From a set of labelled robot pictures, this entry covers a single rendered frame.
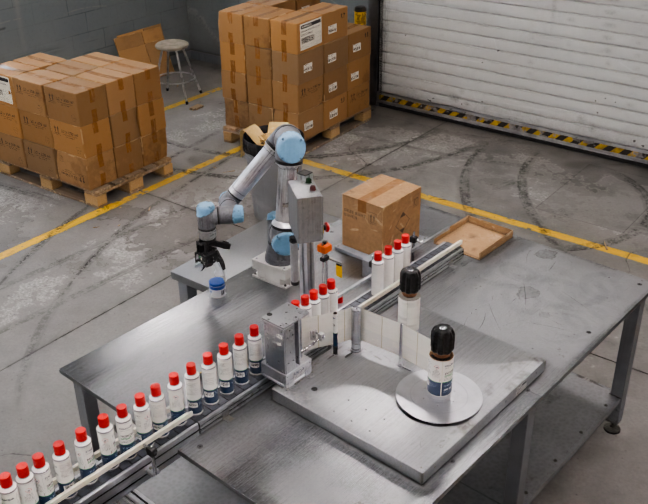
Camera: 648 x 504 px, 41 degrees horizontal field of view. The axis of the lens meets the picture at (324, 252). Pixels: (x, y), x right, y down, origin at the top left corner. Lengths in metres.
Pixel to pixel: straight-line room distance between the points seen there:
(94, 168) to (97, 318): 1.64
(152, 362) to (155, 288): 2.14
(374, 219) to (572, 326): 0.99
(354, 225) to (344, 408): 1.22
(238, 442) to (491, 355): 1.02
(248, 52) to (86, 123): 1.60
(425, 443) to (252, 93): 4.96
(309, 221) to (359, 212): 0.82
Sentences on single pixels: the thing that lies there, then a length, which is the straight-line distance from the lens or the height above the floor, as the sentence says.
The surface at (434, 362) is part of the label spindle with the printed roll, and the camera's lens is 2.98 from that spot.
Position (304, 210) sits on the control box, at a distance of 3.16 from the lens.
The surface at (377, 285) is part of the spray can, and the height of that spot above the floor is 0.94.
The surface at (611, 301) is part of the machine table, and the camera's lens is 3.89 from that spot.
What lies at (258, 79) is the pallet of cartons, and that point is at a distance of 7.35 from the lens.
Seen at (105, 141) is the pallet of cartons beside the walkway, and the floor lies 0.47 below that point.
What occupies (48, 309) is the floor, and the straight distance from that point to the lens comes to 5.51.
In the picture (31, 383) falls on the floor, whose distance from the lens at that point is 4.90.
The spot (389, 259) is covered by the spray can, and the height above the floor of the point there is 1.04.
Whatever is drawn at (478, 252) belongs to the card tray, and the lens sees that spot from 4.14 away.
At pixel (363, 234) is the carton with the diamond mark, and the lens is 4.01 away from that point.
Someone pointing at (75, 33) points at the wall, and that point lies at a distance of 9.22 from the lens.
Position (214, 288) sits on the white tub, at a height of 0.88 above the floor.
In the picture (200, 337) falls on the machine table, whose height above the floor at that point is 0.83.
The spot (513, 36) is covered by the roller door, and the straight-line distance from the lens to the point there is 7.66.
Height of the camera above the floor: 2.81
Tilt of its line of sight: 29 degrees down
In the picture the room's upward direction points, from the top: 1 degrees counter-clockwise
